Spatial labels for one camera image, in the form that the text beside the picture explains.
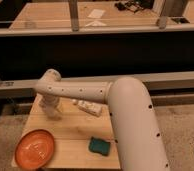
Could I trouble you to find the orange plate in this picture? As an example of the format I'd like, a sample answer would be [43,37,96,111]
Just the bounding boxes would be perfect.
[14,129,55,171]

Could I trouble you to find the grey metal post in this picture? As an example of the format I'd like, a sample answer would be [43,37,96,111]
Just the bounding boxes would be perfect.
[157,0,174,29]
[68,0,79,32]

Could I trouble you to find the green sponge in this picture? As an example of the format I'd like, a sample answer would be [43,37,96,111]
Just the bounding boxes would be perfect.
[88,137,111,156]

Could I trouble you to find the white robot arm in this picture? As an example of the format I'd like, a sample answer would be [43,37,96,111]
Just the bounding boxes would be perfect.
[35,69,170,171]

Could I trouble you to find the black cable bundle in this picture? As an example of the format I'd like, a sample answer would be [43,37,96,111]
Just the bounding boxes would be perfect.
[114,0,143,14]

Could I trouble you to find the white paper sheet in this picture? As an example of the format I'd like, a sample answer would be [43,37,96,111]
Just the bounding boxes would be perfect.
[88,9,105,19]

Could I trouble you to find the grey metal post right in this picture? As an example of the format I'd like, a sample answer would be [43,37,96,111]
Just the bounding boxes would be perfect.
[157,0,174,29]

